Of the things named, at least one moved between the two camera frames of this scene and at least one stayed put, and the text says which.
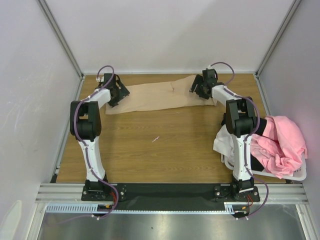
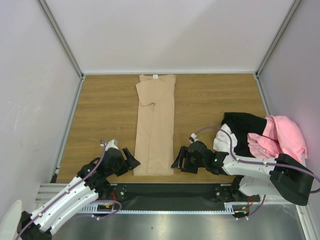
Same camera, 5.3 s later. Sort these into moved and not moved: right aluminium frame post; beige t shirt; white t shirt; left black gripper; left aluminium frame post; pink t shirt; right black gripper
Moved: right black gripper; left black gripper; beige t shirt
Not moved: right aluminium frame post; white t shirt; pink t shirt; left aluminium frame post
